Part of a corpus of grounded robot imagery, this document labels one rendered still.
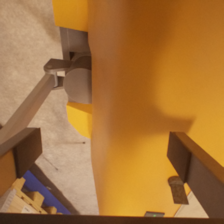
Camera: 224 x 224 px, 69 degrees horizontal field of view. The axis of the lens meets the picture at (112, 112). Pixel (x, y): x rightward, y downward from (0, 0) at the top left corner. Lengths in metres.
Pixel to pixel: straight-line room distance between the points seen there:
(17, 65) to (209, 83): 1.25
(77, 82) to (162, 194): 0.52
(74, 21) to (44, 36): 0.48
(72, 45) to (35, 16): 0.40
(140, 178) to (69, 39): 0.66
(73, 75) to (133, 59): 0.52
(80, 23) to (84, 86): 0.24
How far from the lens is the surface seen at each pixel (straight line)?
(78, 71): 0.68
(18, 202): 1.83
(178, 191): 0.29
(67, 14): 0.73
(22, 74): 1.35
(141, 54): 0.18
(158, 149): 0.24
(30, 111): 0.59
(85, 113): 0.89
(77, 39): 0.80
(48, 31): 1.15
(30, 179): 2.02
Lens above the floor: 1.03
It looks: 51 degrees down
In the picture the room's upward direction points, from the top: 175 degrees counter-clockwise
